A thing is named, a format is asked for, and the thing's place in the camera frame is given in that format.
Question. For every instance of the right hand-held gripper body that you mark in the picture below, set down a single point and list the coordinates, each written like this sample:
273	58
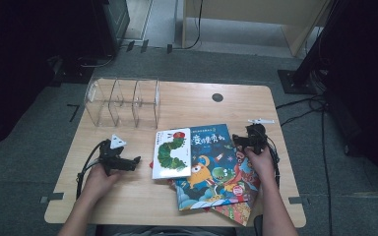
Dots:
256	136

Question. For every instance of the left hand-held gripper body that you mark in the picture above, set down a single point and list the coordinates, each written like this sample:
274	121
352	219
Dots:
109	156

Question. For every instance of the red picture book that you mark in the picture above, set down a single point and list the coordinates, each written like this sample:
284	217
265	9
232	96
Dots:
151	164

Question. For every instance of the light blue animals picture book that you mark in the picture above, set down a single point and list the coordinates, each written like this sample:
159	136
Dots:
247	183

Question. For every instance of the dark blue monster picture book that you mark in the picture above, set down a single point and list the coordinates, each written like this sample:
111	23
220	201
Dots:
213	170

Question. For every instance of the white caterpillar picture book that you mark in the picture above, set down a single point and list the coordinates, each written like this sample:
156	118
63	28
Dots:
172	154

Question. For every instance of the clear acrylic book rack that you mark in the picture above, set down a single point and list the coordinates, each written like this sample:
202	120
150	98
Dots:
124	101

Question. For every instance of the person's right hand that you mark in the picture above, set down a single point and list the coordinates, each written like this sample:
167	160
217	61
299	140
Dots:
262	165

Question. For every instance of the person's left hand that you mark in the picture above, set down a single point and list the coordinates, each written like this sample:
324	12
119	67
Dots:
98	185

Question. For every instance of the black angled floor tape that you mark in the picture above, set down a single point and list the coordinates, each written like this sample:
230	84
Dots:
74	111

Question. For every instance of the person's grey clothing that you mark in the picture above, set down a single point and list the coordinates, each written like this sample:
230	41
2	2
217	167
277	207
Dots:
164	231

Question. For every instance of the black floor stand foot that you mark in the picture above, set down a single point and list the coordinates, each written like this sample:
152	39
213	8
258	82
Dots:
69	70

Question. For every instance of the beige wooden furniture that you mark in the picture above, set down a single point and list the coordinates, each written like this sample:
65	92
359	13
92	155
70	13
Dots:
252	13

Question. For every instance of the dark cabinet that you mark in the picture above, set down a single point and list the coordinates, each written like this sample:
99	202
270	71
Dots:
111	23

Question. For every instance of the black stand base plate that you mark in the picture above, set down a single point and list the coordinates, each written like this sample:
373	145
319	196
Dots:
295	82

